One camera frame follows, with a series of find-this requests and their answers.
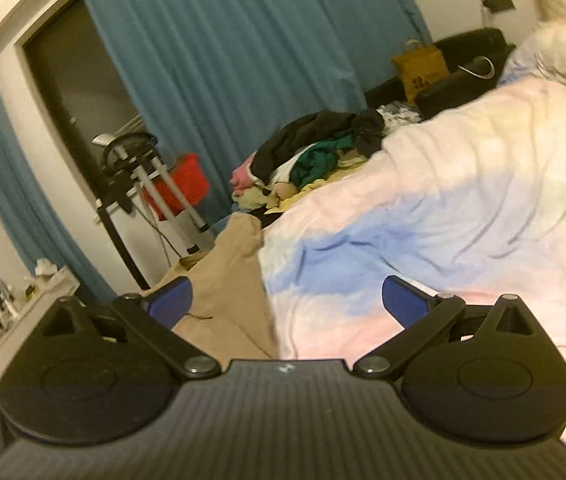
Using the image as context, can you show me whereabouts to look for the black sofa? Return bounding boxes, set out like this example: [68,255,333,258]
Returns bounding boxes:
[365,27,516,121]

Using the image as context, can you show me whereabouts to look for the white black folding frame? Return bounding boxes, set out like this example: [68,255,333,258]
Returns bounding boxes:
[96,195,151,291]

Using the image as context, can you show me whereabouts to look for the wide blue curtain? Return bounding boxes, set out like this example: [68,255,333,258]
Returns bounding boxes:
[76,0,434,221]

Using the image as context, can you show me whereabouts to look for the black garment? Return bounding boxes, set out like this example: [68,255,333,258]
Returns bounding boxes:
[252,109,386,181]

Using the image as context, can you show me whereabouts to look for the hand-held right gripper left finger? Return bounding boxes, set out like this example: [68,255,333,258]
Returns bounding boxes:
[38,275,221,381]

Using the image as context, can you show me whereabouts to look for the white garment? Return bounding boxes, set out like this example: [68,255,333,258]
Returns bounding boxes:
[268,145,314,186]

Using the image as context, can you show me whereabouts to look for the pale green garment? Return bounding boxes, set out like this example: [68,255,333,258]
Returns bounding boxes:
[233,187,284,213]

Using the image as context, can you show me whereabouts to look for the yellow paper bag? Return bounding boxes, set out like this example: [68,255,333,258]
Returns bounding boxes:
[391,38,450,103]

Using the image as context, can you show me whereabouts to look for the dark window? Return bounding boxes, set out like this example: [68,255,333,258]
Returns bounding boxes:
[20,0,144,201]

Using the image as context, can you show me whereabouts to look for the white vanity desk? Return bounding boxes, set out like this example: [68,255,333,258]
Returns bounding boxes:
[0,266,81,391]

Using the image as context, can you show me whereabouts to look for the yellow cloth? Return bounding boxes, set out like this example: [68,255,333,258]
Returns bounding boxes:
[273,157,369,211]

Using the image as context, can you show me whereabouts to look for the group of cosmetic bottles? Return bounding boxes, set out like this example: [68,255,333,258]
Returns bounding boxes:
[0,280,44,361]

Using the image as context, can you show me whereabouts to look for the garment steamer stand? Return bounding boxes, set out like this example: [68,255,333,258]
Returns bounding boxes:
[92,131,214,266]

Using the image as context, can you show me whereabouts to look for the narrow blue curtain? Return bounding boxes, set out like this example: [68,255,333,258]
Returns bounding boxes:
[0,62,116,306]

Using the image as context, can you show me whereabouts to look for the pastel bed blanket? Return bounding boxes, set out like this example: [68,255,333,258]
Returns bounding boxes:
[258,20,566,466]

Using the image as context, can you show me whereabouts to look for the tan printed t-shirt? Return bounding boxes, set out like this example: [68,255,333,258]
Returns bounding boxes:
[143,212,281,361]

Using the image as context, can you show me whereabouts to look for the red bucket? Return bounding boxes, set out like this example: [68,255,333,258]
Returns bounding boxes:
[145,154,211,221]

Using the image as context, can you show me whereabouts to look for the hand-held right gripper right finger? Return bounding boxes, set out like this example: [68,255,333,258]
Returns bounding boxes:
[353,275,548,380]

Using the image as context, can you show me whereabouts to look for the white cable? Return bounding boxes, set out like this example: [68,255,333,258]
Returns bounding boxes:
[457,56,496,80]

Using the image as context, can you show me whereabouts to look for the pink garment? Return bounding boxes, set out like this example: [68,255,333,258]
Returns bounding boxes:
[230,157,259,193]

